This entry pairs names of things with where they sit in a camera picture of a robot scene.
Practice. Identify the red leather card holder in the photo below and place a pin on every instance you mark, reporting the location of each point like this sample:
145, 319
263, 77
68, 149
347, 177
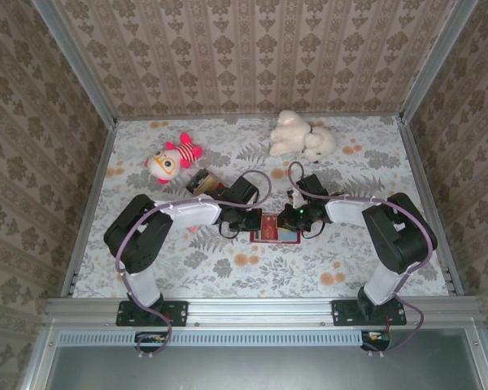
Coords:
268, 241

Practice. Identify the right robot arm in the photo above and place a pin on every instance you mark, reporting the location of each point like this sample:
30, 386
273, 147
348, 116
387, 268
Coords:
398, 235

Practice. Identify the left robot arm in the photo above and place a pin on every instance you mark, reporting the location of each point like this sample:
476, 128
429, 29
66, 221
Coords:
138, 239

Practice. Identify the red VIP card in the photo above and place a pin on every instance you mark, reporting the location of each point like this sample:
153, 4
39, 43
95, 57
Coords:
269, 231

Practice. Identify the pale grey card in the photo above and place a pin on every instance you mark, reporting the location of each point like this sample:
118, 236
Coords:
288, 235

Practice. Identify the tan card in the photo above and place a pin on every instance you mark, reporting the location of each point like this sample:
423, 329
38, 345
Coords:
207, 186

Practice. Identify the plain black card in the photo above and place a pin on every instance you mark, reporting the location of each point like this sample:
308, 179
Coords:
197, 178

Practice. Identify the floral print table sheet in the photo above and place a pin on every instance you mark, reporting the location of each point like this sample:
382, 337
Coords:
293, 264

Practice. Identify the clear plastic box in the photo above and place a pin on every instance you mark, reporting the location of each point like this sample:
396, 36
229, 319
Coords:
192, 191

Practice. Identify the white plush dog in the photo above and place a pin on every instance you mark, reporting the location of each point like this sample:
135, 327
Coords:
293, 138

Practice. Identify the pink paper packet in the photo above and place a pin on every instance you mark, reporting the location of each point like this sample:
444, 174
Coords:
193, 228

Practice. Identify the pink owl plush toy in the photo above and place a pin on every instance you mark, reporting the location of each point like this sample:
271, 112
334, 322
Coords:
164, 162

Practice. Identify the wide aluminium beam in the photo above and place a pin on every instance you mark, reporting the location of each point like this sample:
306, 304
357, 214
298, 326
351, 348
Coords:
260, 310

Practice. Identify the grey metal panel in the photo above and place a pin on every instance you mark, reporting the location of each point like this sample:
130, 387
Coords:
260, 369

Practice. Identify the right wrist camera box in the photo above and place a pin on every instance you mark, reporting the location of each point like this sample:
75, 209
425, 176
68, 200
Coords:
296, 199

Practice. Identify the thin aluminium rail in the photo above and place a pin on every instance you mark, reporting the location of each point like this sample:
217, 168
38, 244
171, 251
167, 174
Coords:
248, 116

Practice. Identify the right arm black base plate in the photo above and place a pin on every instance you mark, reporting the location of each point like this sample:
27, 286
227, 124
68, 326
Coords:
345, 315

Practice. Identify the aluminium side rail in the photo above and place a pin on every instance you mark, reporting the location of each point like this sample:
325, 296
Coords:
433, 211
87, 211

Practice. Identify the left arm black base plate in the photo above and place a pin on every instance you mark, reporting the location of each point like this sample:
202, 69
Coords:
175, 313

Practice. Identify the aluminium frame post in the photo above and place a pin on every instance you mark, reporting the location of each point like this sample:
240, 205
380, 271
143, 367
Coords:
77, 61
434, 61

